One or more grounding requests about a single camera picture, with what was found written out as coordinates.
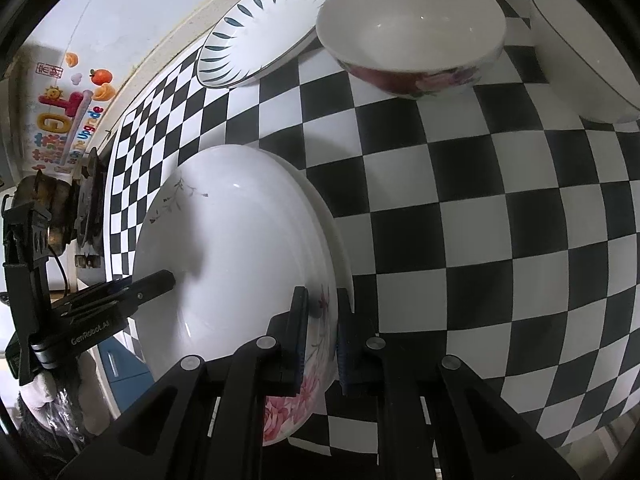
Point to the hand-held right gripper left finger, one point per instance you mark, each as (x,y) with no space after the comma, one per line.
(300,345)

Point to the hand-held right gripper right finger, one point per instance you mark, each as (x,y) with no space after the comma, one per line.
(345,360)

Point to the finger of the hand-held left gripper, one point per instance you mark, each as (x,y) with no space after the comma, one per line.
(150,286)

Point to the large white floral plate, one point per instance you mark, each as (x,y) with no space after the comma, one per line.
(240,240)

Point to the white plate blue leaf pattern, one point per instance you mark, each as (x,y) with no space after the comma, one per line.
(265,30)

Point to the pale blue glass plate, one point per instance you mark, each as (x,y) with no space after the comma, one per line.
(585,60)

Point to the blue cabinet door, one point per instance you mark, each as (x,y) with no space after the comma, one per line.
(117,367)

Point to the white plate with blue petals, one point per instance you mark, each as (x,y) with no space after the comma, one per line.
(336,245)

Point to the dark plastic bag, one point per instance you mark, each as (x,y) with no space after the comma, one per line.
(50,425)

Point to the black white checkered tablecloth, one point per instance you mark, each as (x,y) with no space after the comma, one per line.
(450,240)

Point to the dark brown round object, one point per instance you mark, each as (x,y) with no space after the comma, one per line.
(410,25)

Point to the colourful wall sticker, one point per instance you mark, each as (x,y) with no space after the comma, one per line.
(65,115)

